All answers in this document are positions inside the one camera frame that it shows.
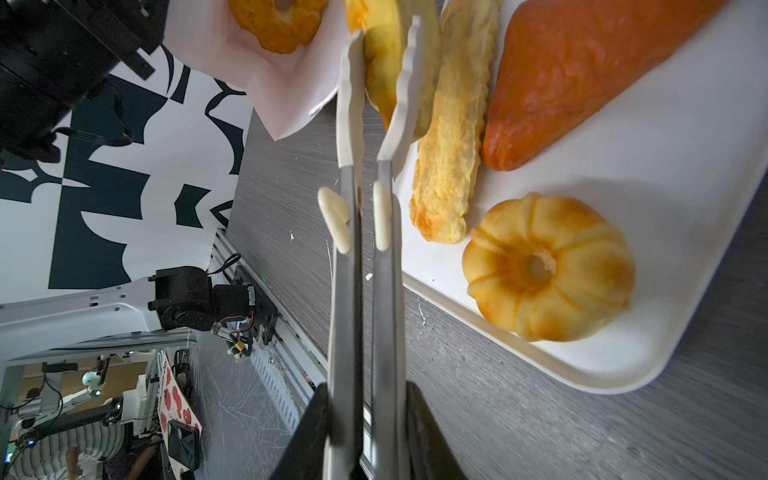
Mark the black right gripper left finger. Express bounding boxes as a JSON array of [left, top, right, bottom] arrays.
[[269, 383, 330, 480]]

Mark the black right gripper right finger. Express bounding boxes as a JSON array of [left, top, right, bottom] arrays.
[[406, 381, 467, 480]]

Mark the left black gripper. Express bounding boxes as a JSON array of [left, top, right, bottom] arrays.
[[1, 0, 169, 163]]

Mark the round fluted yellow bun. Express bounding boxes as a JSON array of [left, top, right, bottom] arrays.
[[462, 193, 636, 342]]

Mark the golden ring shaped bread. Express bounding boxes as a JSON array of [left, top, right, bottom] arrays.
[[228, 0, 328, 54]]

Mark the red white paper bag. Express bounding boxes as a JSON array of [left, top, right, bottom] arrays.
[[164, 1, 349, 140]]

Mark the long yellow fake bread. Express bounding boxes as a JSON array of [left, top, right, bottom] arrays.
[[409, 0, 502, 244]]

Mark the golden fake croissant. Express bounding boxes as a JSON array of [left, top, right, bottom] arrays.
[[344, 0, 441, 140]]

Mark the orange fake croissant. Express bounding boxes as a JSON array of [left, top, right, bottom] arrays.
[[481, 1, 725, 171]]

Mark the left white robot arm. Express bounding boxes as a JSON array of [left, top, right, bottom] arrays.
[[1, 1, 267, 362]]

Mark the white slotted cable duct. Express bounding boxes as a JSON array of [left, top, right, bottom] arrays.
[[250, 346, 301, 434]]

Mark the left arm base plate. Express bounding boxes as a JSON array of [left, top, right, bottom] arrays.
[[210, 266, 280, 363]]

